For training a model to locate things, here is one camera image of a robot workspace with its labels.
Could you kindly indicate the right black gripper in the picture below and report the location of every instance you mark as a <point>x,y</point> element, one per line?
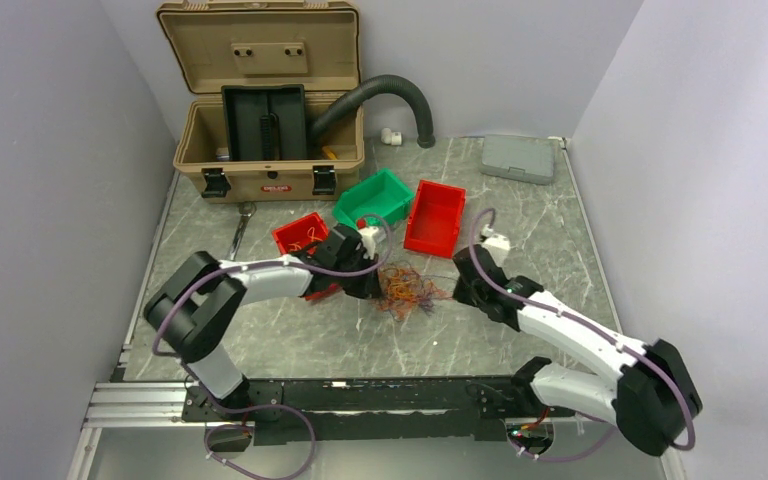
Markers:
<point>460,292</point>

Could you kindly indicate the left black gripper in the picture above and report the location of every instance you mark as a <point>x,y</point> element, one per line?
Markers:
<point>366,289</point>

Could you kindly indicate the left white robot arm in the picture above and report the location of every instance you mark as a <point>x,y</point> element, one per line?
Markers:
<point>193,309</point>

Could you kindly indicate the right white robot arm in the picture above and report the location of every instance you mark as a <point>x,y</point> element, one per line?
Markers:
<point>642,389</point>

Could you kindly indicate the small red plastic bin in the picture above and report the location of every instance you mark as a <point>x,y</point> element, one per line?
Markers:
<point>300,233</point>

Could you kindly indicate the green plastic bin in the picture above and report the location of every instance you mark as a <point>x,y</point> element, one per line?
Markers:
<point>383,194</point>

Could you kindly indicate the large red plastic bin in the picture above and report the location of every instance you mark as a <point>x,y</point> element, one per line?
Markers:
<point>434,222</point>

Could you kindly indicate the yellow tool in toolbox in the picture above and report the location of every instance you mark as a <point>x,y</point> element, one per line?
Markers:
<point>328,153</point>

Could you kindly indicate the silver combination wrench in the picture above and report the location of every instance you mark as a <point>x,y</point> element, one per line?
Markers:
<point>246,210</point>

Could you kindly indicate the white pipe fitting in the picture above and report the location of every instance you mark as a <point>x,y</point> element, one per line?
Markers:
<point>391,137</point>

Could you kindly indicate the grey plastic organizer case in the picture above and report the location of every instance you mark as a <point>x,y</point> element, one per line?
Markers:
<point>519,158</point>

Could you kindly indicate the black toolbox tray insert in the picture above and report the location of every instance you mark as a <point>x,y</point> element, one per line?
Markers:
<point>265,123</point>

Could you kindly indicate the tan plastic toolbox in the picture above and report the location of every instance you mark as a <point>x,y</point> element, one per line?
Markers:
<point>261,72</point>

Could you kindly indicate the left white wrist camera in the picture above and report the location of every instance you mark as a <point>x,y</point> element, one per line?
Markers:
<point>372,238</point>

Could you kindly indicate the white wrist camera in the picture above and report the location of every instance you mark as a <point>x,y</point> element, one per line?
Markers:
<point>497,245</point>
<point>372,238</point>

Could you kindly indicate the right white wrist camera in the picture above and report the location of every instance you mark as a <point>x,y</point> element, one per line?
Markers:
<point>497,245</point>

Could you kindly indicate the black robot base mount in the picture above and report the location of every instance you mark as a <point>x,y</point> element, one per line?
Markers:
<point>290,410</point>

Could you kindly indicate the aluminium frame rail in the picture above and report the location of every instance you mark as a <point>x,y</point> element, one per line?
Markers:
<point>136,405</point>

